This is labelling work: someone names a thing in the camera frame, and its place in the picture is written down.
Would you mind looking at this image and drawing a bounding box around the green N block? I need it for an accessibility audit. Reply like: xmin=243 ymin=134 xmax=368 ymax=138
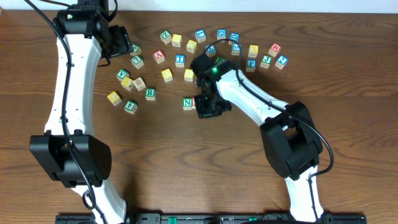
xmin=182 ymin=98 xmax=193 ymax=110

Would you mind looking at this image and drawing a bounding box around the yellow Q block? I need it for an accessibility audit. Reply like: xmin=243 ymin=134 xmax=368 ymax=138
xmin=187 ymin=40 xmax=198 ymax=54

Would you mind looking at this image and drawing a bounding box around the yellow K block right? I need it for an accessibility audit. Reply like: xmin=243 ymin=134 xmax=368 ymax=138
xmin=248 ymin=45 xmax=259 ymax=58

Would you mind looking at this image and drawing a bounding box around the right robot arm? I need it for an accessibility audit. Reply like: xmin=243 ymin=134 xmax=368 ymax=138
xmin=190 ymin=55 xmax=323 ymax=222

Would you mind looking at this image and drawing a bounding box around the green 4 block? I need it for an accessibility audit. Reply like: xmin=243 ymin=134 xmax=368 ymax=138
xmin=124 ymin=101 xmax=137 ymax=114

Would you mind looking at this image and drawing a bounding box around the blue L block top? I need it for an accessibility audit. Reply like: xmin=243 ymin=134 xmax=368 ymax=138
xmin=195 ymin=29 xmax=206 ymax=43

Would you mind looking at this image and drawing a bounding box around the blue D block right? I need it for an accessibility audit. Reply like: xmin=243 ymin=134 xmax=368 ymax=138
xmin=228 ymin=32 xmax=240 ymax=45

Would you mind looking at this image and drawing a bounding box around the red E block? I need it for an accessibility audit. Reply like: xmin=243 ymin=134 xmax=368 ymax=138
xmin=192 ymin=97 xmax=196 ymax=110

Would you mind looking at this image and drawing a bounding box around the blue d block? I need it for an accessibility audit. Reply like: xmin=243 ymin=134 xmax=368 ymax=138
xmin=228 ymin=32 xmax=240 ymax=45
xmin=216 ymin=29 xmax=226 ymax=40

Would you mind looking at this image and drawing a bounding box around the green R block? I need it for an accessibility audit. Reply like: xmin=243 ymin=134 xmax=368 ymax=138
xmin=145 ymin=88 xmax=156 ymax=101

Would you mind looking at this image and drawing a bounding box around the green Z block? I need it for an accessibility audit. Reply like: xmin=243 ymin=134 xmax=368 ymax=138
xmin=160 ymin=30 xmax=172 ymax=45

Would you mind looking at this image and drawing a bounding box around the red M block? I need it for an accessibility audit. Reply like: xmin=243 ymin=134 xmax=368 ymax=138
xmin=268 ymin=43 xmax=282 ymax=57

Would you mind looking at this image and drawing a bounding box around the green B block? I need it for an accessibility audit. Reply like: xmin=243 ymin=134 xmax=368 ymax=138
xmin=215 ymin=57 xmax=226 ymax=64

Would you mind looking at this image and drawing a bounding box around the green V block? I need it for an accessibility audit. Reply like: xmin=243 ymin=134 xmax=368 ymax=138
xmin=116 ymin=69 xmax=130 ymax=81

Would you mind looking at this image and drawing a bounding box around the yellow block top row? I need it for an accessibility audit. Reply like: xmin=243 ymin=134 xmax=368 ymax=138
xmin=172 ymin=34 xmax=182 ymax=47

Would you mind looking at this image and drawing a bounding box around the blue l block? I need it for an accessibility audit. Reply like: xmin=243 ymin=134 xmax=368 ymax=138
xmin=195 ymin=29 xmax=206 ymax=43
xmin=205 ymin=44 xmax=216 ymax=57

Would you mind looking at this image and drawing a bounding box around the blue P block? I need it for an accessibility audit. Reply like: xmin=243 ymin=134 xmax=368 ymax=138
xmin=246 ymin=60 xmax=257 ymax=72

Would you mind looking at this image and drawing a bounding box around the right black cable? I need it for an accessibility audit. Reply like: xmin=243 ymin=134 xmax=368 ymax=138
xmin=202 ymin=38 xmax=335 ymax=223

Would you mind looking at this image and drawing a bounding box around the plain pineapple block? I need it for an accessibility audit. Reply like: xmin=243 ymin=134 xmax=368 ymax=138
xmin=133 ymin=77 xmax=146 ymax=91

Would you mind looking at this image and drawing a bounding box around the blue T block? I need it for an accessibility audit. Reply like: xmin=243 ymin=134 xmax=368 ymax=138
xmin=175 ymin=55 xmax=185 ymax=68

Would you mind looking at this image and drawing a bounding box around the blue 5 block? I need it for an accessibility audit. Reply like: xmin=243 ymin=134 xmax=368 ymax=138
xmin=231 ymin=43 xmax=241 ymax=56

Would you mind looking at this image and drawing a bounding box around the yellow O block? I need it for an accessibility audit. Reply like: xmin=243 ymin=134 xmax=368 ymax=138
xmin=161 ymin=68 xmax=173 ymax=83

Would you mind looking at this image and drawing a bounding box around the green j block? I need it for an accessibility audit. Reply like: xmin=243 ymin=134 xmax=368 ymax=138
xmin=130 ymin=44 xmax=142 ymax=57
xmin=260 ymin=55 xmax=272 ymax=68

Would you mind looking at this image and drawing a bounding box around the green 7 block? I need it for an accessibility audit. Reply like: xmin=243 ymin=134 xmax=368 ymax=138
xmin=131 ymin=55 xmax=144 ymax=69

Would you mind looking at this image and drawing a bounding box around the yellow k block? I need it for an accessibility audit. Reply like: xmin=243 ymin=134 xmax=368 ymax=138
xmin=248 ymin=45 xmax=259 ymax=58
xmin=121 ymin=77 xmax=134 ymax=91

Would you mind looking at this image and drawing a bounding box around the blue 2 block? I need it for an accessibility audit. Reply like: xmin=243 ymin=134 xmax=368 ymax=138
xmin=275 ymin=55 xmax=289 ymax=70

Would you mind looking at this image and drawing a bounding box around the green J block left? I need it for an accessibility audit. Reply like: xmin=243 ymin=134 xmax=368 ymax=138
xmin=130 ymin=44 xmax=142 ymax=57

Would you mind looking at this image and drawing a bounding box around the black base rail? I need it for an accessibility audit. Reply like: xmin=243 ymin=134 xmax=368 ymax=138
xmin=55 ymin=212 xmax=368 ymax=224

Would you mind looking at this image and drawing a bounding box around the green J block right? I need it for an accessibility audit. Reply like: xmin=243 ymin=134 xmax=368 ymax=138
xmin=260 ymin=55 xmax=272 ymax=68

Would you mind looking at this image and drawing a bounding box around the blue D block left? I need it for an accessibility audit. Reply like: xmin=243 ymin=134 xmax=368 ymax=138
xmin=216 ymin=29 xmax=226 ymax=40

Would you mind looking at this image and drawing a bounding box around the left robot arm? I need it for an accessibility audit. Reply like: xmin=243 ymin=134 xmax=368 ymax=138
xmin=30 ymin=0 xmax=134 ymax=223

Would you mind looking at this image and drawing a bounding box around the yellow block centre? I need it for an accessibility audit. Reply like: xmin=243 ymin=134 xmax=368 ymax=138
xmin=184 ymin=68 xmax=194 ymax=82

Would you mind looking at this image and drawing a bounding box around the blue L block middle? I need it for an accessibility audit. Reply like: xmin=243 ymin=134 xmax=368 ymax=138
xmin=205 ymin=44 xmax=216 ymax=57

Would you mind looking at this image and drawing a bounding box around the yellow G block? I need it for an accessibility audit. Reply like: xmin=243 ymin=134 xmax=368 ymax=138
xmin=107 ymin=91 xmax=123 ymax=106

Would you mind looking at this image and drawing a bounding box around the yellow K block left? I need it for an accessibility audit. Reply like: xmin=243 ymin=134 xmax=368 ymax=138
xmin=121 ymin=77 xmax=134 ymax=91

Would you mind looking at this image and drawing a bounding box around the red A block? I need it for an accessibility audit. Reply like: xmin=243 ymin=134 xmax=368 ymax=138
xmin=153 ymin=50 xmax=165 ymax=64

